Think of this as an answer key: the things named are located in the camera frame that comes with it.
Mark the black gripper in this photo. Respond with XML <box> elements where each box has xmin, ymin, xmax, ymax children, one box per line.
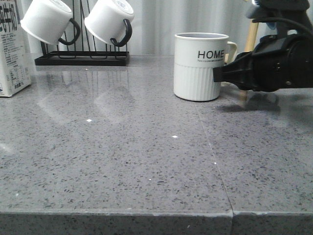
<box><xmin>213</xmin><ymin>34</ymin><xmax>313</xmax><ymax>92</ymax></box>

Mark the white HOME ceramic mug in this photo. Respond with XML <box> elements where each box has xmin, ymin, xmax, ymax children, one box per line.
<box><xmin>174</xmin><ymin>32</ymin><xmax>237</xmax><ymax>101</ymax></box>

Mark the white milk carton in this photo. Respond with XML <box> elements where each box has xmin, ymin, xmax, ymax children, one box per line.
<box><xmin>0</xmin><ymin>0</ymin><xmax>31</xmax><ymax>97</ymax></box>

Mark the wooden mug tree stand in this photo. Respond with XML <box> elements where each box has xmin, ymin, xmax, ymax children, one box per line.
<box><xmin>224</xmin><ymin>19</ymin><xmax>260</xmax><ymax>65</ymax></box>

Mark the right white hanging mug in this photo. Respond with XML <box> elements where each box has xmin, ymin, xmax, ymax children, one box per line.
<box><xmin>84</xmin><ymin>0</ymin><xmax>134</xmax><ymax>47</ymax></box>

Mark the white hanging mug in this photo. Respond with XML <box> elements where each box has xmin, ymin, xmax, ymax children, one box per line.
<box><xmin>21</xmin><ymin>0</ymin><xmax>81</xmax><ymax>46</ymax></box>
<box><xmin>84</xmin><ymin>0</ymin><xmax>134</xmax><ymax>47</ymax></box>

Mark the left white hanging mug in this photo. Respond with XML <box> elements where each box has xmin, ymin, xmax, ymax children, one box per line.
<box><xmin>21</xmin><ymin>0</ymin><xmax>81</xmax><ymax>46</ymax></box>

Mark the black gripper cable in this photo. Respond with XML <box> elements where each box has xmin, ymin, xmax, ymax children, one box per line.
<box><xmin>251</xmin><ymin>16</ymin><xmax>313</xmax><ymax>37</ymax></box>

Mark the black wire mug rack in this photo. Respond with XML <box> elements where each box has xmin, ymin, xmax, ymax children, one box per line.
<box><xmin>35</xmin><ymin>0</ymin><xmax>130</xmax><ymax>66</ymax></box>

